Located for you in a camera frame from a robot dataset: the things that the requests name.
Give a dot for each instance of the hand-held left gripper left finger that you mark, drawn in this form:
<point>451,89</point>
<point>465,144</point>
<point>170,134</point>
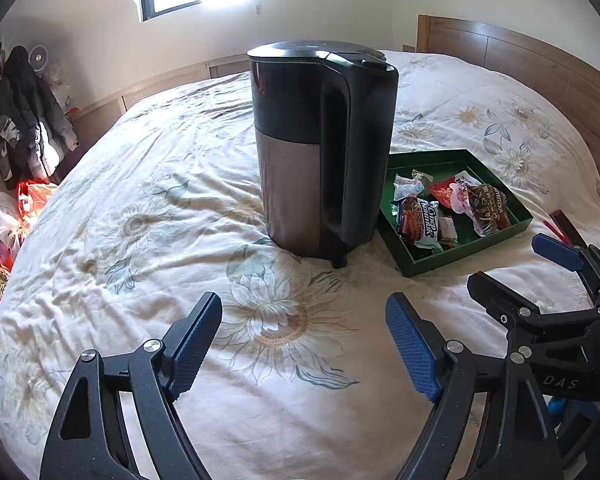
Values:
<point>195,345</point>

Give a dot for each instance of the green cardboard tray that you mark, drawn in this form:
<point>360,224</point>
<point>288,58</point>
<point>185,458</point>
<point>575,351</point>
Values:
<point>430,262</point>

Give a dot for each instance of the hanging clear plastic bag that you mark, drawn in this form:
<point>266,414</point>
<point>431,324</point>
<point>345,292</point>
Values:
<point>60,85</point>

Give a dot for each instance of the dark red snack packet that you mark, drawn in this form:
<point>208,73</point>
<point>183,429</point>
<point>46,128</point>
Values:
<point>504,221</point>

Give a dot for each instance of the black camouflage jacket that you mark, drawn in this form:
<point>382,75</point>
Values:
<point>7,130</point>

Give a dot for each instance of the pink cartoon snack packet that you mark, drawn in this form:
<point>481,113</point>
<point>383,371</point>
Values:
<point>460,200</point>

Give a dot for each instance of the black grey puffer jacket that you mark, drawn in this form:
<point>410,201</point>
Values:
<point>45,120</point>

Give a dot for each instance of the red spicy strip packet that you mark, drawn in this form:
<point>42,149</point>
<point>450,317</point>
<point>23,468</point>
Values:
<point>442,191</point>

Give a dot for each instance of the wooden headboard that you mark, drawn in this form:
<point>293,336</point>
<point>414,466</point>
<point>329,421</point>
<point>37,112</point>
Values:
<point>505,50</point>

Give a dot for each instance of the green candy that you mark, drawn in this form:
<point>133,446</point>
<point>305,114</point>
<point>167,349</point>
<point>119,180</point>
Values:
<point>422,176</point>

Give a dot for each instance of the small brown snack bar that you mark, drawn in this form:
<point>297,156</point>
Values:
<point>449,232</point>

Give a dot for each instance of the orange red plastic bag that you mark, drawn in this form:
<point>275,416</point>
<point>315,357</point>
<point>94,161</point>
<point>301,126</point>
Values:
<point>32,195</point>

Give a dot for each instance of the white translucent candy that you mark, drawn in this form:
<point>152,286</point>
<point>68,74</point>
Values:
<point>407,190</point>

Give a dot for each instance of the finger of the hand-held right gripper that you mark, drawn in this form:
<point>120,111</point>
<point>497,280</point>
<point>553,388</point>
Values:
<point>500,295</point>
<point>555,252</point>

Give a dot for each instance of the black grey electric kettle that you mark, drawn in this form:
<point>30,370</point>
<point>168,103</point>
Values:
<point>290,185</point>

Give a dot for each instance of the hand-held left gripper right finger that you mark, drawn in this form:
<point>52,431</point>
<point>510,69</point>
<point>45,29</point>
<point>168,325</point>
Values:
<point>412,345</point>

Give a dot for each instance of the grey chocolate cake packet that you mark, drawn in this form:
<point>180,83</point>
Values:
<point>420,220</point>

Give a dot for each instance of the brown bread packet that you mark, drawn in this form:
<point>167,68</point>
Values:
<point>490,205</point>

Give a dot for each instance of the low wooden wall panel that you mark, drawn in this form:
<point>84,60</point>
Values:
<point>100,110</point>

